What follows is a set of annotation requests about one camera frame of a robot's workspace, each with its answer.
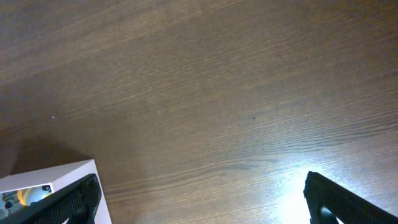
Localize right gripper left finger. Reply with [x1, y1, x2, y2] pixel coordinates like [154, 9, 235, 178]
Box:
[1, 174, 102, 224]

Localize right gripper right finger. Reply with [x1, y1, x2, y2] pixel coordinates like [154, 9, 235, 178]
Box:
[303, 171, 397, 224]

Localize yellow grey face ball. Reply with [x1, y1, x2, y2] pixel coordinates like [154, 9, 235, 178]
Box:
[17, 185, 52, 206]

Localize yellow grey toy truck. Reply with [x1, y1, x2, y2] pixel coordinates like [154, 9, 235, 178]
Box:
[0, 191, 22, 219]

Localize pink cardboard box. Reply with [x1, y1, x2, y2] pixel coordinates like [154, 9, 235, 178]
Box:
[1, 159, 112, 224]

